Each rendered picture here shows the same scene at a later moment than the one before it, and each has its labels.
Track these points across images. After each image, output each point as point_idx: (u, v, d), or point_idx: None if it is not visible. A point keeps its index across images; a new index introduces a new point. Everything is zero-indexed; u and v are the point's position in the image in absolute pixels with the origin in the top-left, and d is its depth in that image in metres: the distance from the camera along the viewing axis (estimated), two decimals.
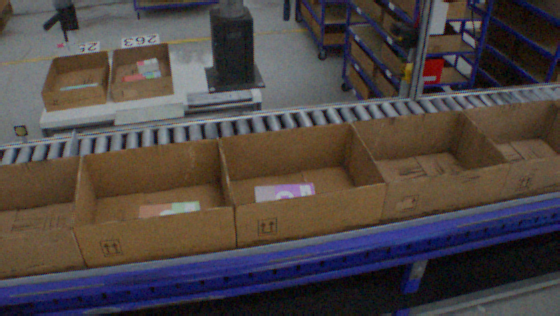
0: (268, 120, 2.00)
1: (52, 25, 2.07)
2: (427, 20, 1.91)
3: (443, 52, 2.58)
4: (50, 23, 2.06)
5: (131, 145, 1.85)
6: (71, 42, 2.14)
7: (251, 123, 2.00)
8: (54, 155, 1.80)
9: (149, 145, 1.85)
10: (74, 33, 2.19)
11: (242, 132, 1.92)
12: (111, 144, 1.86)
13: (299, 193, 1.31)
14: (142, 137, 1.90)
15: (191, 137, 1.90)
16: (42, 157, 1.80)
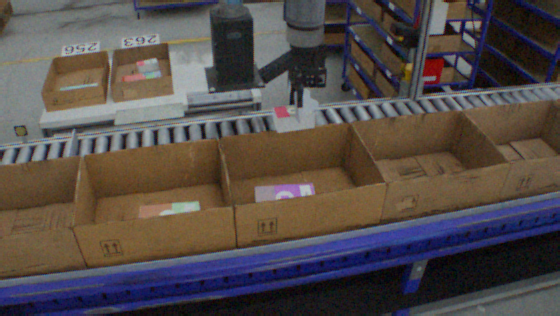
0: (268, 120, 2.00)
1: (279, 75, 1.17)
2: (427, 20, 1.91)
3: (443, 52, 2.58)
4: (276, 71, 1.16)
5: (131, 145, 1.85)
6: (306, 108, 1.22)
7: (251, 123, 2.00)
8: (54, 155, 1.80)
9: (149, 145, 1.85)
10: (307, 89, 1.28)
11: (242, 132, 1.92)
12: (111, 144, 1.86)
13: (299, 193, 1.31)
14: (142, 137, 1.90)
15: (191, 137, 1.90)
16: (42, 157, 1.80)
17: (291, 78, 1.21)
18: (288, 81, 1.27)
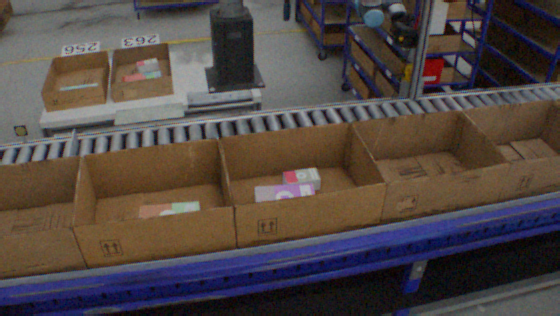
0: (268, 120, 2.00)
1: None
2: (427, 20, 1.91)
3: (443, 52, 2.58)
4: None
5: (131, 145, 1.85)
6: None
7: (251, 123, 2.00)
8: (54, 155, 1.80)
9: (149, 145, 1.85)
10: (403, 47, 2.13)
11: (242, 132, 1.92)
12: (111, 144, 1.86)
13: (299, 193, 1.31)
14: (142, 137, 1.90)
15: (191, 137, 1.90)
16: (42, 157, 1.80)
17: None
18: None
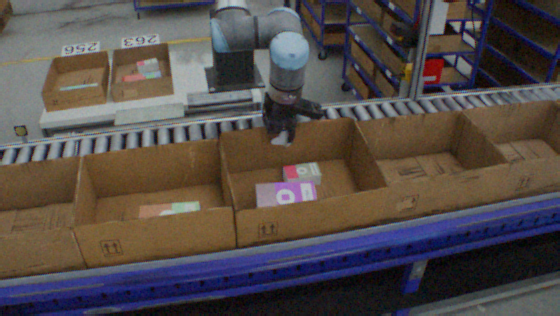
0: None
1: None
2: (427, 20, 1.91)
3: (443, 52, 2.58)
4: (308, 102, 1.32)
5: (131, 145, 1.85)
6: None
7: (251, 123, 2.00)
8: (54, 155, 1.80)
9: (149, 145, 1.85)
10: (274, 139, 1.36)
11: None
12: (111, 144, 1.86)
13: (300, 192, 1.30)
14: (142, 137, 1.90)
15: (191, 137, 1.90)
16: (42, 157, 1.80)
17: None
18: (293, 140, 1.34)
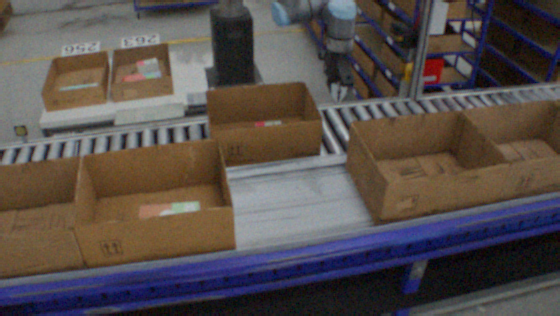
0: None
1: None
2: (427, 20, 1.91)
3: (443, 52, 2.58)
4: (351, 73, 1.61)
5: (131, 145, 1.85)
6: None
7: None
8: (54, 155, 1.80)
9: (149, 145, 1.85)
10: None
11: None
12: (111, 144, 1.86)
13: None
14: (142, 137, 1.90)
15: (191, 137, 1.90)
16: (42, 157, 1.80)
17: None
18: (328, 89, 1.68)
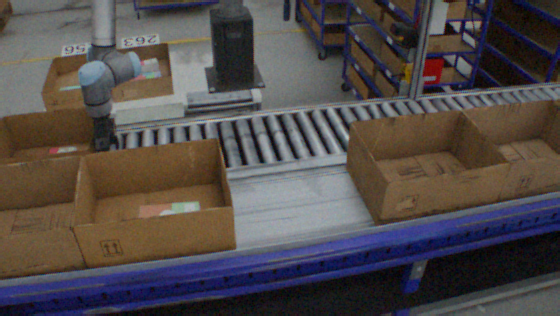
0: None
1: (109, 139, 1.57)
2: (427, 20, 1.91)
3: (443, 52, 2.58)
4: (108, 138, 1.55)
5: (135, 146, 1.85)
6: None
7: (251, 123, 2.00)
8: None
9: (144, 146, 1.85)
10: None
11: None
12: (122, 147, 1.88)
13: None
14: None
15: None
16: None
17: None
18: (96, 151, 1.63)
